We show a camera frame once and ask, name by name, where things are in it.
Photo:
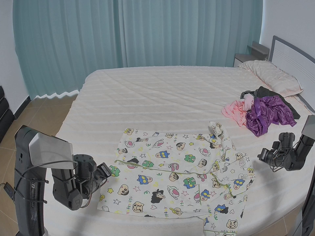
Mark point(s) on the purple satin garment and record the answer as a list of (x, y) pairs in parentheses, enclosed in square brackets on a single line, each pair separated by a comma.
[(268, 112)]

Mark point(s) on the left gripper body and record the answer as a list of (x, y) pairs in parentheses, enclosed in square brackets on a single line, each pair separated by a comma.
[(102, 173)]

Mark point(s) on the black garment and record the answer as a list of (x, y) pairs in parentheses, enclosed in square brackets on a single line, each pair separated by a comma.
[(264, 92)]

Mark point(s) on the pink garment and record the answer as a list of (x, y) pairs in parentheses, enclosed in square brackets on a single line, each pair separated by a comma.
[(233, 112)]

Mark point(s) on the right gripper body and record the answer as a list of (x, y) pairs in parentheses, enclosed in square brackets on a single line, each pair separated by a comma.
[(267, 157)]

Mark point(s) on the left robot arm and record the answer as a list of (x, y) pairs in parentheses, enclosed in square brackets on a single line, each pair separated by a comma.
[(29, 181)]

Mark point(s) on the grey bedside table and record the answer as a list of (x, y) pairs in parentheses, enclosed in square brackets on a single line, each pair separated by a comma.
[(248, 58)]

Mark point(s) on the cream pillow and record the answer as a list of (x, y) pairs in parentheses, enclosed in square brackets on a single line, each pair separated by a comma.
[(273, 75)]

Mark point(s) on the bed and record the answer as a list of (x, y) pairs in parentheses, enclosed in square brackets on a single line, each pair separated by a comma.
[(160, 95)]

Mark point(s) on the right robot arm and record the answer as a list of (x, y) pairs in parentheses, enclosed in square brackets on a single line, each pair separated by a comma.
[(300, 154)]

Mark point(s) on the white printed pyjama top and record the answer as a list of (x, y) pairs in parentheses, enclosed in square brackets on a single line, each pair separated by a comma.
[(172, 176)]

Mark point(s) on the black chest of drawers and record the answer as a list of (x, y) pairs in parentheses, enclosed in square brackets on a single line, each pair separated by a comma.
[(5, 117)]

